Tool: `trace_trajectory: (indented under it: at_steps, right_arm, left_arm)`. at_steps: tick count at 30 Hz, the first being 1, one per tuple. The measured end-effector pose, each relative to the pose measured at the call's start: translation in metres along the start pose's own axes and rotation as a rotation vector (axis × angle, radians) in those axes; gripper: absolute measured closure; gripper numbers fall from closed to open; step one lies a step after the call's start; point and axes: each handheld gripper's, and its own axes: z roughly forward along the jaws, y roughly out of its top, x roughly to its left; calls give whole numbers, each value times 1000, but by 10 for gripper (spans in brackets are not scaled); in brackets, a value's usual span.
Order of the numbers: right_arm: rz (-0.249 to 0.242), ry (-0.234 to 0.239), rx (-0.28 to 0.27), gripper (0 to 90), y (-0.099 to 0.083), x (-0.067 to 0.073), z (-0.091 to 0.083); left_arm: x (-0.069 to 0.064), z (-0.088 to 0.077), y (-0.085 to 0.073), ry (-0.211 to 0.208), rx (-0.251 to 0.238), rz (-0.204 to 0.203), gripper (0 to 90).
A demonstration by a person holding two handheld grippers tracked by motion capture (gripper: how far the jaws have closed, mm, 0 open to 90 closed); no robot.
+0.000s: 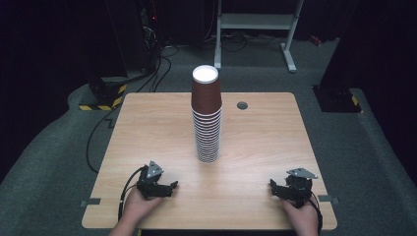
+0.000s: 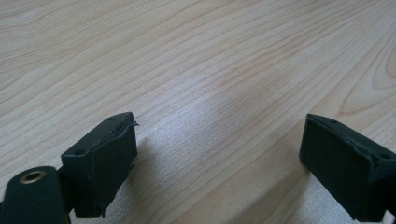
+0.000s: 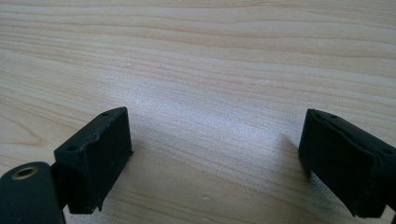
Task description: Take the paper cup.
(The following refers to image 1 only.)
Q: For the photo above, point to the white metal stand frame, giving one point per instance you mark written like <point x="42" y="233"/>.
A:
<point x="255" y="21"/>

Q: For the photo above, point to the dark equipment rack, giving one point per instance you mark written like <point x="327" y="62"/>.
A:
<point x="147" y="32"/>

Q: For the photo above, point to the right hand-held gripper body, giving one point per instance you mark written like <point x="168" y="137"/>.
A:
<point x="299" y="188"/>

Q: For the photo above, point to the small red object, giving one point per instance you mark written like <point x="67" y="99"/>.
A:
<point x="315" y="40"/>

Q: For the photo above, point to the black pillar with dark base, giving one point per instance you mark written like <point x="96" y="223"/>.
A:
<point x="341" y="98"/>

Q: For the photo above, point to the stack of brown paper cups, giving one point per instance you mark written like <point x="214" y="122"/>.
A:
<point x="206" y="98"/>

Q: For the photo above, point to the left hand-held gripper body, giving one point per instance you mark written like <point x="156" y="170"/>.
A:
<point x="149" y="185"/>

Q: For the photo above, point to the person's left hand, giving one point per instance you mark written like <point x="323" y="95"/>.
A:
<point x="137" y="208"/>

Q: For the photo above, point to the grey table edge bracket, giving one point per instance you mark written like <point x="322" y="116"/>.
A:
<point x="327" y="198"/>
<point x="91" y="201"/>

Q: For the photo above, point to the black yellow striped pillar base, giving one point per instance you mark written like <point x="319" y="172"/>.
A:
<point x="105" y="98"/>

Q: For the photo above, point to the grey round table grommet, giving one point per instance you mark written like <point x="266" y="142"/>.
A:
<point x="242" y="105"/>

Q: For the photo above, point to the person's right hand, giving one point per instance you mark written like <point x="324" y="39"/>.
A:
<point x="305" y="219"/>

